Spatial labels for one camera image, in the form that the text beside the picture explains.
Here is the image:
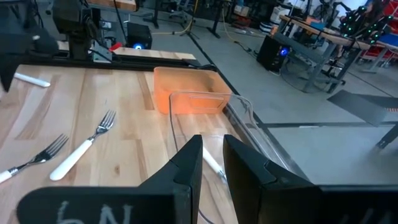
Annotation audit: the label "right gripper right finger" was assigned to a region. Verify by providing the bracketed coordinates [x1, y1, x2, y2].
[223, 134, 398, 224]

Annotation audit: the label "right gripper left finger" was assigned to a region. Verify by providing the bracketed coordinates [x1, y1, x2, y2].
[17, 135, 203, 224]

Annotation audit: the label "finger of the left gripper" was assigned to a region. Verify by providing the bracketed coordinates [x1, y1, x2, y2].
[0, 55, 19, 93]

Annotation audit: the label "white handled silver fork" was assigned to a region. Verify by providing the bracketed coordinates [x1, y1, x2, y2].
[0, 133, 70, 185]
[49, 110, 117, 182]
[201, 146, 228, 185]
[14, 72, 51, 88]

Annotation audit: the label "grey metal mounting plate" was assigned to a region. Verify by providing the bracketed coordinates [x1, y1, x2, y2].
[90, 40, 113, 63]

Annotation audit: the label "clear plastic bin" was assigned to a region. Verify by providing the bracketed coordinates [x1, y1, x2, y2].
[169, 90, 308, 224]

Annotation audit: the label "black computer with blue light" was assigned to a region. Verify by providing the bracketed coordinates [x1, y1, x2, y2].
[126, 21, 153, 50]
[256, 34, 292, 73]

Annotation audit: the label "black orange-striped floor mat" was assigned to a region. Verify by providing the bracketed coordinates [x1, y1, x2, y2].
[326, 89, 398, 127]

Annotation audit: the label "orange plastic bin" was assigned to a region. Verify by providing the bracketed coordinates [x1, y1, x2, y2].
[153, 66, 233, 115]

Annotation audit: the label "robot arms with green lights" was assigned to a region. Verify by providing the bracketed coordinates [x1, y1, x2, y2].
[338, 4, 396, 44]

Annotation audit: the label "yellow floor cable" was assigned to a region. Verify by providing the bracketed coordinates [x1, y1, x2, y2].
[152, 0, 200, 35]

